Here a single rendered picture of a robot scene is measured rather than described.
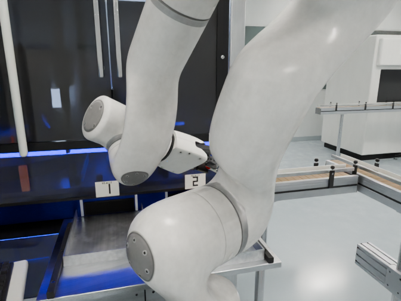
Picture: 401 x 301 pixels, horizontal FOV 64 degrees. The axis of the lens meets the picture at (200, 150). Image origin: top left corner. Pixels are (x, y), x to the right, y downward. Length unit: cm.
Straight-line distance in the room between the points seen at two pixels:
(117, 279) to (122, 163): 53
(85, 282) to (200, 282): 61
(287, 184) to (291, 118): 125
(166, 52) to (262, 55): 17
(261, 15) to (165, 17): 599
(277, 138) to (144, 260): 22
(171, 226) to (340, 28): 29
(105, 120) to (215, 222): 26
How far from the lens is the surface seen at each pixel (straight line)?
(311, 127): 705
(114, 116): 57
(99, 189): 126
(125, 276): 101
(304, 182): 164
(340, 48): 37
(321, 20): 37
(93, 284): 100
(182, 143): 66
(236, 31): 127
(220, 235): 44
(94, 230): 128
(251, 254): 105
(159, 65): 49
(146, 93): 49
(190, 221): 42
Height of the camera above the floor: 146
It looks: 14 degrees down
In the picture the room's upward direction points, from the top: straight up
